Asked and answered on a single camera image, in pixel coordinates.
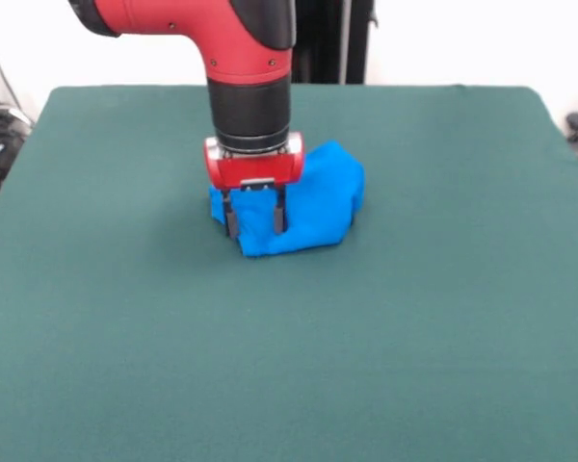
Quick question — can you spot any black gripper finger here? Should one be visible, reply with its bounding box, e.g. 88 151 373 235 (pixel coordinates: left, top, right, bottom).
223 190 242 238
272 185 290 236

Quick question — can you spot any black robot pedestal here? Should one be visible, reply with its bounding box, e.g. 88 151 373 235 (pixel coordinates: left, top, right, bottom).
288 0 378 86

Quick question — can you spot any grey cable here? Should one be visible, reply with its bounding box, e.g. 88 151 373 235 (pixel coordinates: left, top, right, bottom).
0 40 35 129

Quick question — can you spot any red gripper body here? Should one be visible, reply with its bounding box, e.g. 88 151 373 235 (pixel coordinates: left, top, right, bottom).
202 130 308 193

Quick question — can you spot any dark green table cloth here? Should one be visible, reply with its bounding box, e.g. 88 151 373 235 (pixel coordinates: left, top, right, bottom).
0 84 578 462

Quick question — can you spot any blue laundry item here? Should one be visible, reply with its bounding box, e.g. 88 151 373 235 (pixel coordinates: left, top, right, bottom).
207 140 367 259

